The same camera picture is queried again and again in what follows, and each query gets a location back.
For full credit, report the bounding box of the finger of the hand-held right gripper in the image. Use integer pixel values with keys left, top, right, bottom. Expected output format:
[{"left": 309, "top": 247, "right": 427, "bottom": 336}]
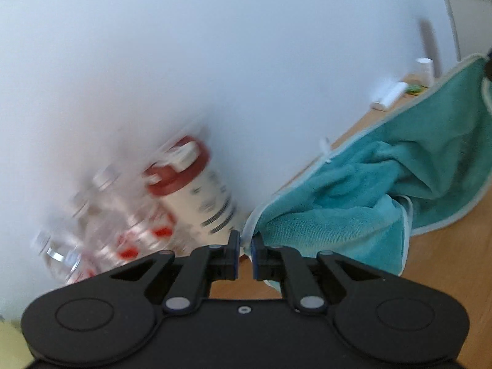
[{"left": 481, "top": 48, "right": 492, "bottom": 116}]

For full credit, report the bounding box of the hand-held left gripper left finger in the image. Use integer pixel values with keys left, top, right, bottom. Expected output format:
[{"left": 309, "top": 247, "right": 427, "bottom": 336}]
[{"left": 109, "top": 230, "right": 242, "bottom": 314}]

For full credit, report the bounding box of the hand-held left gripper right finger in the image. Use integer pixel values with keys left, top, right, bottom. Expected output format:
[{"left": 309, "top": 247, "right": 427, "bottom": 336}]
[{"left": 250, "top": 234, "right": 386, "bottom": 314}]

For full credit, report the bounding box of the teal towel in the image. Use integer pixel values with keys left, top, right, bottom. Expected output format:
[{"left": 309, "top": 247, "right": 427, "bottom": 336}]
[{"left": 244, "top": 53, "right": 492, "bottom": 289}]

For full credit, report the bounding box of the patterned cup with red lid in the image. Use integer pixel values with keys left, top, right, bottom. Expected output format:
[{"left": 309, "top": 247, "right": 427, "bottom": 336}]
[{"left": 144, "top": 135, "right": 247, "bottom": 239}]

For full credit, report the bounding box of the white pill bottle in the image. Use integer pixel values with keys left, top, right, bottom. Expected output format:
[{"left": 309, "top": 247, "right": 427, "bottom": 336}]
[{"left": 416, "top": 58, "right": 435, "bottom": 87}]

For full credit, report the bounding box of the pale yellow object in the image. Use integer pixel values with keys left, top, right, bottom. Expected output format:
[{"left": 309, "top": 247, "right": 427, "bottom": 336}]
[{"left": 0, "top": 314, "right": 32, "bottom": 369}]

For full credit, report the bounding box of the white door frame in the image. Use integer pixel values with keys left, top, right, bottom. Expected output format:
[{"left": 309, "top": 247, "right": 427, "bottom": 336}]
[{"left": 434, "top": 0, "right": 492, "bottom": 62}]

